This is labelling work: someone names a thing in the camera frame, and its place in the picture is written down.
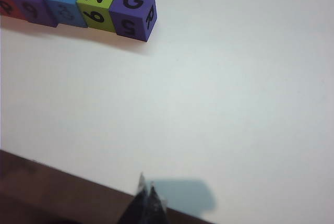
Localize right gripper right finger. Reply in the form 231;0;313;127
146;181;171;224

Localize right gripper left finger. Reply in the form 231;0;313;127
116;173;149;224

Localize purple block with G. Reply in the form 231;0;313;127
109;0;158;43

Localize blue block with fish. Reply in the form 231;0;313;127
43;0;91;29

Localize purple block with 9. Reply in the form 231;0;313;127
10;0;59;28

